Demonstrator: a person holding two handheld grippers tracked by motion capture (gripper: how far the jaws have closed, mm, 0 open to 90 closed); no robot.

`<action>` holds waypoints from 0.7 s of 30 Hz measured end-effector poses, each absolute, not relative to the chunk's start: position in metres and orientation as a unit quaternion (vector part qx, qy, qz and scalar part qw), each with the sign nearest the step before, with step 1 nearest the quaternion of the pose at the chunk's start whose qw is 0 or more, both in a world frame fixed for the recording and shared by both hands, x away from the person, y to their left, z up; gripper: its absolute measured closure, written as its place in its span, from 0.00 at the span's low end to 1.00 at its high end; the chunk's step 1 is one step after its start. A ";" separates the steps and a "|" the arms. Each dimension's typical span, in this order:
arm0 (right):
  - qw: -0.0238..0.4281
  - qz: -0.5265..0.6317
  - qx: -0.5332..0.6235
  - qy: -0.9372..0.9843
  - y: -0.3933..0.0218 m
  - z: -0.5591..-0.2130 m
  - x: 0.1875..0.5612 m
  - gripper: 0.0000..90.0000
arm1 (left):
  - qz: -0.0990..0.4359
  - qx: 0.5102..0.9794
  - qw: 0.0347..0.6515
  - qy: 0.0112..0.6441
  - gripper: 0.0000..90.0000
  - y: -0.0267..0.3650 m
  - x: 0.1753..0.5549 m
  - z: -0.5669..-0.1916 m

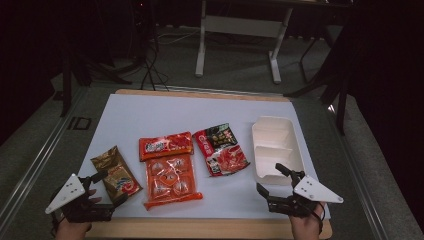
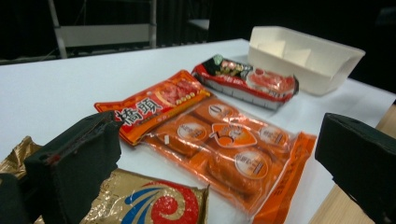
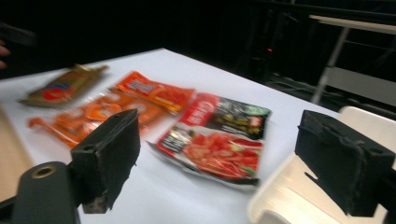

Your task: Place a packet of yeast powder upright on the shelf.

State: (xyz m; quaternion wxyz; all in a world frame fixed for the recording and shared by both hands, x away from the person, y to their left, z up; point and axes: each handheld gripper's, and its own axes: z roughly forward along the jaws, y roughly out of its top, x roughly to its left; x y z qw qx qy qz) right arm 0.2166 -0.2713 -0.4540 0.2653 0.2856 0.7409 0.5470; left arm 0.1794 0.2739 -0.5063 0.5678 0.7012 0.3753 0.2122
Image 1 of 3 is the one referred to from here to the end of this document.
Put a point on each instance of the white two-compartment container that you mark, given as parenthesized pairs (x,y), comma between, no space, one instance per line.
(273,143)

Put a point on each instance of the red and black sauce packet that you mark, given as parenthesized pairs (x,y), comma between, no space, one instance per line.
(221,150)

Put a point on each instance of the gold snack packet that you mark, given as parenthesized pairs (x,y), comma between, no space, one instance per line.
(113,168)

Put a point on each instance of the black stand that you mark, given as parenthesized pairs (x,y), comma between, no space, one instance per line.
(66,73)
(340,100)

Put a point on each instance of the orange snack packet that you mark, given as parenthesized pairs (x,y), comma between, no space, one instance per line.
(166,145)

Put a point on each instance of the wooden table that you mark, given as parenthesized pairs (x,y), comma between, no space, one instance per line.
(200,230)

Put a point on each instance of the white table mat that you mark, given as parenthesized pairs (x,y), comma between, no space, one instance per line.
(166,113)

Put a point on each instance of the metal floor rail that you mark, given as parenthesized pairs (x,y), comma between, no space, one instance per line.
(360,173)
(36,160)

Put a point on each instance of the person's left hand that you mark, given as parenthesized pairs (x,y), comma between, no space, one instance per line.
(71,230)

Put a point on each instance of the white desk frame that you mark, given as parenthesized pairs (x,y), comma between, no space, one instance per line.
(240,26)

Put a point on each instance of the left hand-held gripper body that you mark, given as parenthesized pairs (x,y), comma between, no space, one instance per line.
(68,193)

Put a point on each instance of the person's right hand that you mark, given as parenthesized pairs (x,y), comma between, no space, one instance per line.
(306,228)

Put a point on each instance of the orange packet with clear tray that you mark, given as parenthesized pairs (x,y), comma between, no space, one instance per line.
(170,181)

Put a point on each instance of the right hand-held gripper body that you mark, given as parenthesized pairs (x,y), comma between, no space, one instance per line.
(315,192)

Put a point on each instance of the black floor socket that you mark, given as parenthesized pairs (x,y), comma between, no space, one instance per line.
(80,123)

